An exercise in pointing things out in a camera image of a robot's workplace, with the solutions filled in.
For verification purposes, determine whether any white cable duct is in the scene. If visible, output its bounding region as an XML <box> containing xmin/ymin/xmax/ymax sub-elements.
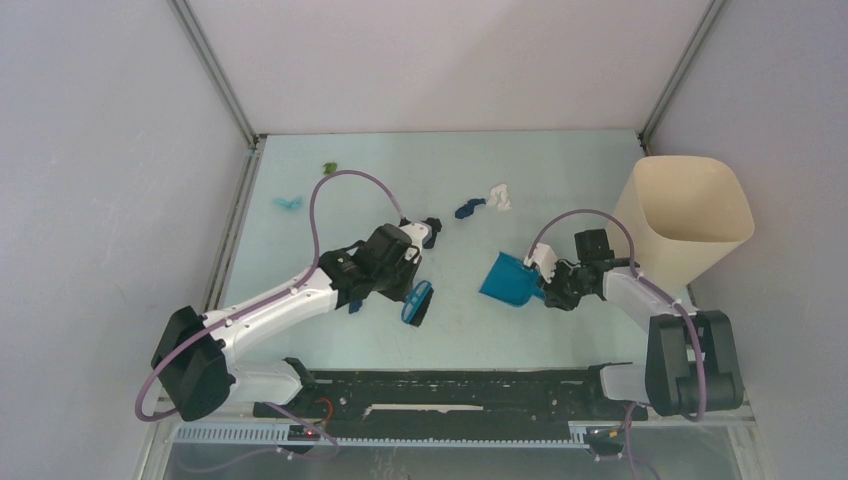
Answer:
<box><xmin>172</xmin><ymin>423</ymin><xmax>627</xmax><ymax>452</ymax></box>

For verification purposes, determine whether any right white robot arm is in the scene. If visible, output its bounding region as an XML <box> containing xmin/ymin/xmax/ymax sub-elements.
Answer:
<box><xmin>525</xmin><ymin>229</ymin><xmax>745</xmax><ymax>418</ymax></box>

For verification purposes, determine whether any blue dustpan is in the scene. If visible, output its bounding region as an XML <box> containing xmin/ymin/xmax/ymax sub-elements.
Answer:
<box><xmin>479</xmin><ymin>252</ymin><xmax>544</xmax><ymax>307</ymax></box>

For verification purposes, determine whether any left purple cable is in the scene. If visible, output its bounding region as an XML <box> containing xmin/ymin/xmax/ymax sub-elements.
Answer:
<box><xmin>134</xmin><ymin>170</ymin><xmax>407</xmax><ymax>423</ymax></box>

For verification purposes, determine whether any black paper scrap centre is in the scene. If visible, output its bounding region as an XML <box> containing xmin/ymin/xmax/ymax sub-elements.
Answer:
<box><xmin>422</xmin><ymin>217</ymin><xmax>443</xmax><ymax>250</ymax></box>

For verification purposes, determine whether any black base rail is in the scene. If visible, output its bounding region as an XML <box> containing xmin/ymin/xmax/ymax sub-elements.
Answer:
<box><xmin>284</xmin><ymin>368</ymin><xmax>628</xmax><ymax>442</ymax></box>

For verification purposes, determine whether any left aluminium frame post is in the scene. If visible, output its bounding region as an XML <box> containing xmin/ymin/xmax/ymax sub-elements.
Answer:
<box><xmin>168</xmin><ymin>0</ymin><xmax>259</xmax><ymax>149</ymax></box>

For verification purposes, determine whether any blue hand brush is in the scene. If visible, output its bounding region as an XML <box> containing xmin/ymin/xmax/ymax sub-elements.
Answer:
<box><xmin>401</xmin><ymin>280</ymin><xmax>434</xmax><ymax>327</ymax></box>

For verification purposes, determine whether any white paper scrap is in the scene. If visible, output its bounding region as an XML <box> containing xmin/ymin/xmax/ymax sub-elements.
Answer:
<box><xmin>486</xmin><ymin>184</ymin><xmax>512</xmax><ymax>212</ymax></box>

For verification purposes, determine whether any dark blue paper scrap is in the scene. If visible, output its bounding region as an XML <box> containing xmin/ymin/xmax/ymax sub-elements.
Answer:
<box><xmin>454</xmin><ymin>198</ymin><xmax>487</xmax><ymax>220</ymax></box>

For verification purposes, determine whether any aluminium frame post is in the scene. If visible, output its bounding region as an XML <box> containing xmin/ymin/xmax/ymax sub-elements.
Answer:
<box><xmin>168</xmin><ymin>0</ymin><xmax>259</xmax><ymax>149</ymax></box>
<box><xmin>637</xmin><ymin>0</ymin><xmax>731</xmax><ymax>154</ymax></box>

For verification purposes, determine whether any cream waste bin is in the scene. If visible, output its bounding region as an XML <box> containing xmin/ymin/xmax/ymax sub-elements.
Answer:
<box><xmin>612</xmin><ymin>155</ymin><xmax>755</xmax><ymax>293</ymax></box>

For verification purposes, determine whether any teal paper scrap left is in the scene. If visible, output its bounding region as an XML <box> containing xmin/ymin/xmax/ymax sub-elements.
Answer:
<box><xmin>272</xmin><ymin>195</ymin><xmax>303</xmax><ymax>211</ymax></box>

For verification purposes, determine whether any right aluminium frame post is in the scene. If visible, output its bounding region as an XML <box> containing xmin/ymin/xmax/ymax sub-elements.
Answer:
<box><xmin>637</xmin><ymin>0</ymin><xmax>731</xmax><ymax>154</ymax></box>

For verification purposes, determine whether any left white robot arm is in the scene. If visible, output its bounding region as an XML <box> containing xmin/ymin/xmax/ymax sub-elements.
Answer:
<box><xmin>151</xmin><ymin>222</ymin><xmax>438</xmax><ymax>422</ymax></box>

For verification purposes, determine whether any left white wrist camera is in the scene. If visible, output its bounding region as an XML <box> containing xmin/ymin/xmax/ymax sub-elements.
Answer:
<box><xmin>400</xmin><ymin>222</ymin><xmax>432</xmax><ymax>264</ymax></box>

